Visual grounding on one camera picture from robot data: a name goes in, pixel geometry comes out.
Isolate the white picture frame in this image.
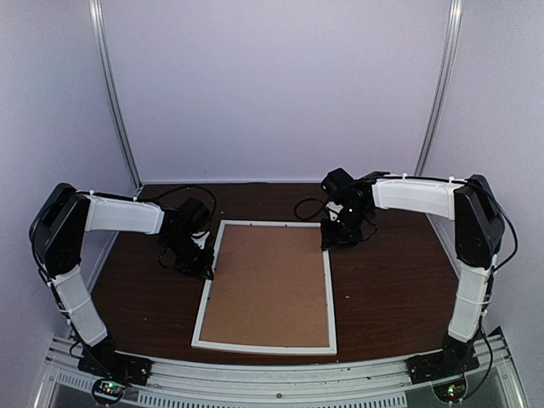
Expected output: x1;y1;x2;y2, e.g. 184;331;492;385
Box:
190;218;339;357

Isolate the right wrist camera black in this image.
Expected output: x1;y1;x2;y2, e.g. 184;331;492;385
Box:
320;167;354;196

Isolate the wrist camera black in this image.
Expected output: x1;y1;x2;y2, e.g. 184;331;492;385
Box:
320;167;354;196
177;197;211;232

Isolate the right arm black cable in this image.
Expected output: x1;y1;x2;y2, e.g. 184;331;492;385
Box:
294;197;328;223

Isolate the controller board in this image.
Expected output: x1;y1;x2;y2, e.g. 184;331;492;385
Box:
91;378;128;405
432;377;468;404

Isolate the brown backing board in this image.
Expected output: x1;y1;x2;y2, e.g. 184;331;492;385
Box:
199;224;332;348

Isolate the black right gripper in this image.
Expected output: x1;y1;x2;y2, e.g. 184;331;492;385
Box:
320;204;370;252

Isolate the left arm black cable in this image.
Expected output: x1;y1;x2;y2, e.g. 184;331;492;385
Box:
146;185;217;213

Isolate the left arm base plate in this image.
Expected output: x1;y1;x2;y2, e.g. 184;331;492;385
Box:
76;334;152;386

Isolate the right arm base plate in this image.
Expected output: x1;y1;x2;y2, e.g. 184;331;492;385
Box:
405;335;480;384

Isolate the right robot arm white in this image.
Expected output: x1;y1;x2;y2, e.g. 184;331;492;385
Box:
320;168;506;343

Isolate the aluminium corner post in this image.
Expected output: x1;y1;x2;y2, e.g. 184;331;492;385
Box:
88;0;143;190
414;0;463;176

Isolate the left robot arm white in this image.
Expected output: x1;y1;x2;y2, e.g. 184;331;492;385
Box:
29;183;217;377

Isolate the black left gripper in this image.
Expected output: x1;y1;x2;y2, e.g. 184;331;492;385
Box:
163;233;215;281

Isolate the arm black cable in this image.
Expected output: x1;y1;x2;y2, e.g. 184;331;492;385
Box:
146;185;217;213
294;197;328;223

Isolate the left controller board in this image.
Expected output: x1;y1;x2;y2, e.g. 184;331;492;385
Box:
91;378;128;405

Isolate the right controller board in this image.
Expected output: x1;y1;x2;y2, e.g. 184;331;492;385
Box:
432;377;468;404

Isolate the aluminium corner post right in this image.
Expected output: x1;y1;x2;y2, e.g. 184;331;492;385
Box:
414;0;463;176

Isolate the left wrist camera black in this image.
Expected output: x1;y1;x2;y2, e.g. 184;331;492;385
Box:
177;197;211;232

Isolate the aluminium corner post left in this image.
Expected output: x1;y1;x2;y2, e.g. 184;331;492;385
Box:
88;0;143;190

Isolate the aluminium front rail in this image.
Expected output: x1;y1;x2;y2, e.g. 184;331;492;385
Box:
31;331;518;408

